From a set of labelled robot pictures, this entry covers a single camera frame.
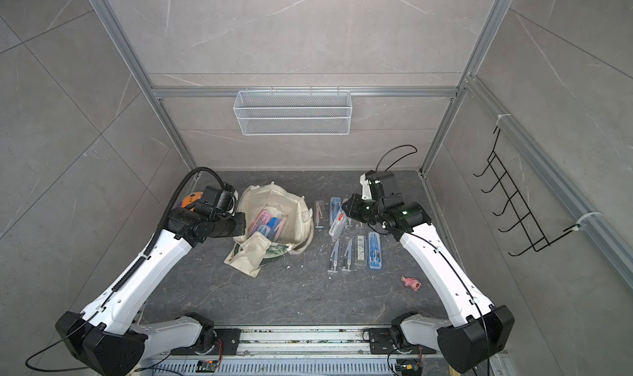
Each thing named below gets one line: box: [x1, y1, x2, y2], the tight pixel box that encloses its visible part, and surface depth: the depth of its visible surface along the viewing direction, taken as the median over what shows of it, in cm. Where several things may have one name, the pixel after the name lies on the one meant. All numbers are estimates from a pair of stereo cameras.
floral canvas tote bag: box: [224, 181, 315, 278], surface depth 85 cm
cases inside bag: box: [247, 208, 288, 243], surface depth 100 cm
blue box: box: [368, 232, 382, 270], surface depth 94 cm
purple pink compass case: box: [328, 210, 347, 239], surface depth 74 cm
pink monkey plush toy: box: [400, 276, 422, 292], surface depth 85 cm
